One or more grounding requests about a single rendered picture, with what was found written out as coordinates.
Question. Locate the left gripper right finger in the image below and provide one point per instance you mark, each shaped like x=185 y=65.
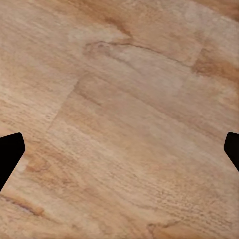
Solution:
x=231 y=148

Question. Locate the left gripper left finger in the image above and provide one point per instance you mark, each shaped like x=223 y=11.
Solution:
x=12 y=148

